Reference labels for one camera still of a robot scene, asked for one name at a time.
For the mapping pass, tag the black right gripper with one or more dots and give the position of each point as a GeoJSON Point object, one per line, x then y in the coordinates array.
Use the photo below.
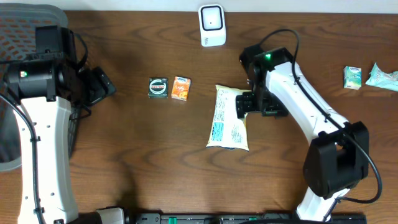
{"type": "Point", "coordinates": [242, 104]}

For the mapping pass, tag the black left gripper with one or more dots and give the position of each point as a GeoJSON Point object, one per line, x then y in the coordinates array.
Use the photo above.
{"type": "Point", "coordinates": [101, 82]}

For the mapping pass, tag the yellow snack chip bag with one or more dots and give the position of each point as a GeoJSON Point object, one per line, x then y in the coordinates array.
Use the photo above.
{"type": "Point", "coordinates": [227, 130]}

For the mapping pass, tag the green Zam-Buk ointment box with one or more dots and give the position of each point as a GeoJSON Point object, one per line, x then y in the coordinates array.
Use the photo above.
{"type": "Point", "coordinates": [158, 88]}

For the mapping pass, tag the orange Kleenex tissue pack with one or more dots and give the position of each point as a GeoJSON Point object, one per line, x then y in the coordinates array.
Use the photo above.
{"type": "Point", "coordinates": [181, 88]}

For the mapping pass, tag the green Kleenex tissue pack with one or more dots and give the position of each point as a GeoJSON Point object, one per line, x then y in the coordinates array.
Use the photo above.
{"type": "Point", "coordinates": [352, 78]}

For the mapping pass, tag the large wet wipes pack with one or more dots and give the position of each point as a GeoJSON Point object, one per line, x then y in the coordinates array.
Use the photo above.
{"type": "Point", "coordinates": [381, 79]}

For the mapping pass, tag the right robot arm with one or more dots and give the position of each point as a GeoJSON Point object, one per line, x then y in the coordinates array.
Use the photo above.
{"type": "Point", "coordinates": [336, 158]}

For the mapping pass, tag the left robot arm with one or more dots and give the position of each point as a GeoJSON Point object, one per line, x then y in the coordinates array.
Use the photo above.
{"type": "Point", "coordinates": [42, 90]}

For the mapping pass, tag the white barcode scanner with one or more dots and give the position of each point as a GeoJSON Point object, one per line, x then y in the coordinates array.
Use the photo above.
{"type": "Point", "coordinates": [212, 25]}

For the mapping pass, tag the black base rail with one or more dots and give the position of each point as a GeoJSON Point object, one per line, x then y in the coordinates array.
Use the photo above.
{"type": "Point", "coordinates": [156, 218]}

